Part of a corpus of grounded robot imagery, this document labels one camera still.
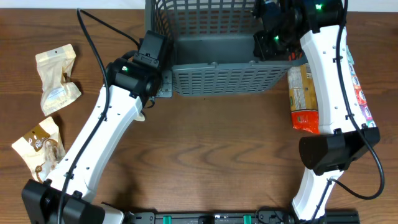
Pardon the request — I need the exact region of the brown and cream snack pouch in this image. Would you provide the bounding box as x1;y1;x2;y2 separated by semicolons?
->
12;116;66;183

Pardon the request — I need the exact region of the crumpled cream pouch centre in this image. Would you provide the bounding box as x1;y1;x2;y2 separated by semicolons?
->
134;111;146;122

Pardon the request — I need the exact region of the blue tissue multipack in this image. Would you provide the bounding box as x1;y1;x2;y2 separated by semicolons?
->
346;46;376;128

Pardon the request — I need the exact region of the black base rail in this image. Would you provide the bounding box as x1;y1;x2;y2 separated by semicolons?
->
123;207;361;224

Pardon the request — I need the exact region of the black cable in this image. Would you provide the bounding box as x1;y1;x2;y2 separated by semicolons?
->
56;7;141;224
310;0;386;224

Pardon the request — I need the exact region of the right black cable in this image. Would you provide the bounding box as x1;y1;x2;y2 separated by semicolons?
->
310;0;386;224

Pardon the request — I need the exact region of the cream pouch top left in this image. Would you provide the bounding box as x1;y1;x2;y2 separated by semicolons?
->
35;44;81;116

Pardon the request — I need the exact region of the grey plastic laundry basket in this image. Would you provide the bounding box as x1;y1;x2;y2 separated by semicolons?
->
145;0;307;98

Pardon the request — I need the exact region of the left black cable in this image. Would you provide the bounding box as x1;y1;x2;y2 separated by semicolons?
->
56;7;141;224

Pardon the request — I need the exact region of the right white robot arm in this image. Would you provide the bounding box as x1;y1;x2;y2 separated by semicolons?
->
252;0;380;223

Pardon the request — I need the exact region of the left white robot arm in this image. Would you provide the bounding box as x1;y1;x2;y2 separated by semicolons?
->
22;30;173;223

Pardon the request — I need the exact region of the orange spaghetti packet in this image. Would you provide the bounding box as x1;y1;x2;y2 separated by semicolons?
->
287;63;320;134

